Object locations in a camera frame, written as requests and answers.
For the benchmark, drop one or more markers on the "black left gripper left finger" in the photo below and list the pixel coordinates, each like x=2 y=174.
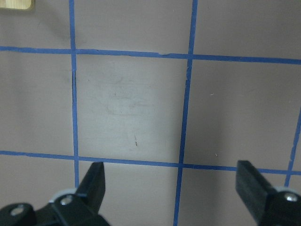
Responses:
x=81 y=208

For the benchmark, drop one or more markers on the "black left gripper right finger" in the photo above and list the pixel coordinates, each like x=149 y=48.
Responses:
x=268 y=205

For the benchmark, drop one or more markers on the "wooden mug rack stand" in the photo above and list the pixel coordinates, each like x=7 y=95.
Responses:
x=17 y=4

